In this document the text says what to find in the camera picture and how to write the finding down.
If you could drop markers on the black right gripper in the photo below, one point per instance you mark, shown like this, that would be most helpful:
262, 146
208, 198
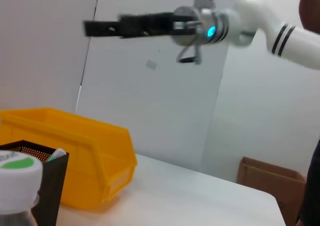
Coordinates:
187, 23

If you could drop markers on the clear water bottle green label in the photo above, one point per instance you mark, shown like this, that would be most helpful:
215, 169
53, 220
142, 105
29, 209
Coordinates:
17, 181

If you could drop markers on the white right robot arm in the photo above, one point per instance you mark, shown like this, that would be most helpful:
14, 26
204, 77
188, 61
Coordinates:
295, 43

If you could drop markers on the person's bare forearm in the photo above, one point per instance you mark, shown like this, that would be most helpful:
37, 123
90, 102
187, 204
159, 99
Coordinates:
311, 10

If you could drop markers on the black mesh pen holder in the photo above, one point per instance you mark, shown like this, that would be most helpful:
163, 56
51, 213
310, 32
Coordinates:
52, 181

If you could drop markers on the grey tape patch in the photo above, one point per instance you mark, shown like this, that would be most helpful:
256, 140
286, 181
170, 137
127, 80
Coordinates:
151, 64

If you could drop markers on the white backdrop board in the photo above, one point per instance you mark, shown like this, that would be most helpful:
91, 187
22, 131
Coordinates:
150, 98

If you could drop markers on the yellow plastic storage bin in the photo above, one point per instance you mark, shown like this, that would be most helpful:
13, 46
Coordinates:
75, 148

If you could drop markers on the brown cardboard box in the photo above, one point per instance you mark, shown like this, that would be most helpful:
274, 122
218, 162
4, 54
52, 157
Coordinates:
270, 186

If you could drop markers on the person in dark clothes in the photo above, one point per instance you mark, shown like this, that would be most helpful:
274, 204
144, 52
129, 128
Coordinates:
312, 186

